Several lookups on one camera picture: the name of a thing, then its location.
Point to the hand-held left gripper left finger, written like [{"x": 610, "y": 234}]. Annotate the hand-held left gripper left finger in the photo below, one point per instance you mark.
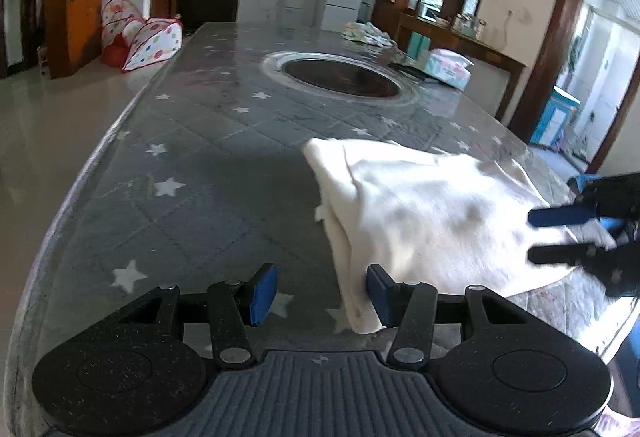
[{"x": 262, "y": 294}]

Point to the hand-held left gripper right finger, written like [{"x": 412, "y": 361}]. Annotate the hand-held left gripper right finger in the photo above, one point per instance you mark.
[{"x": 382, "y": 294}]

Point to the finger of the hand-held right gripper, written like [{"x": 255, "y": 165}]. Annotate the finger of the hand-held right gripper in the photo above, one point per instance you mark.
[
  {"x": 560, "y": 216},
  {"x": 560, "y": 254}
]

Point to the white garment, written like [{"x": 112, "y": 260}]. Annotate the white garment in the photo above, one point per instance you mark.
[{"x": 440, "y": 217}]

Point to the blue cabinet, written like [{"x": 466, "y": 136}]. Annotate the blue cabinet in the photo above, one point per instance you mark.
[{"x": 552, "y": 117}]

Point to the person's pink floral clothing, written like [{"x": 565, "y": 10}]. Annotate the person's pink floral clothing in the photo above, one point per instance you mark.
[{"x": 620, "y": 424}]

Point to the wooden console table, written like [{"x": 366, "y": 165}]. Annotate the wooden console table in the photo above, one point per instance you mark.
[{"x": 500, "y": 59}]

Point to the pastel tissue pack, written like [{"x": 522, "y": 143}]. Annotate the pastel tissue pack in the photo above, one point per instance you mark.
[{"x": 450, "y": 69}]

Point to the glass jar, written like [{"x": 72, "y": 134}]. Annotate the glass jar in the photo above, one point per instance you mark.
[
  {"x": 482, "y": 28},
  {"x": 470, "y": 24},
  {"x": 457, "y": 22}
]

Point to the black flat tray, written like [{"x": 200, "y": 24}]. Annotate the black flat tray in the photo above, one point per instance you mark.
[{"x": 407, "y": 67}]

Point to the round black induction cooktop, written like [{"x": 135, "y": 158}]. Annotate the round black induction cooktop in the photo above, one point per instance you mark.
[{"x": 340, "y": 77}]

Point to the teal box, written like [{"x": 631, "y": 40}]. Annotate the teal box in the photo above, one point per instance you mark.
[{"x": 419, "y": 44}]

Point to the floral crumpled cloth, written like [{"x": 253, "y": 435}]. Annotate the floral crumpled cloth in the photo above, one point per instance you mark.
[{"x": 367, "y": 33}]

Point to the polka dot play tent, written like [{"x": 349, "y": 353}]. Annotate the polka dot play tent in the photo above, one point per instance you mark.
[{"x": 145, "y": 42}]

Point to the white water dispenser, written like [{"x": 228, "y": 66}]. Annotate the white water dispenser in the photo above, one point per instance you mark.
[{"x": 295, "y": 2}]

